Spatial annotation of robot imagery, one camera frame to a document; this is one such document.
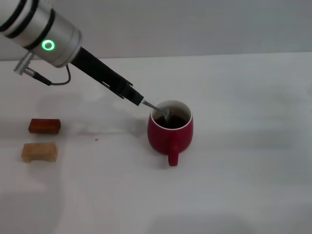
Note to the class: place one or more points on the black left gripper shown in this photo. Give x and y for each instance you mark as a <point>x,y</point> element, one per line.
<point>97,68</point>

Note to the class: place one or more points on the dark brown wooden block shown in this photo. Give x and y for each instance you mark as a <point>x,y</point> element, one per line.
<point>45,125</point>

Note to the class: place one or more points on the light wooden spoon rest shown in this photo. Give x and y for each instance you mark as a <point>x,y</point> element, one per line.
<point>40,151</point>

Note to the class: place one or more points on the red ceramic cup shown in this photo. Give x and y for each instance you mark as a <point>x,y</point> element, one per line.
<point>161,141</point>

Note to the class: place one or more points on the dark coffee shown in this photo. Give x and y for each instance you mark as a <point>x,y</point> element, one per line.
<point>178,122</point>

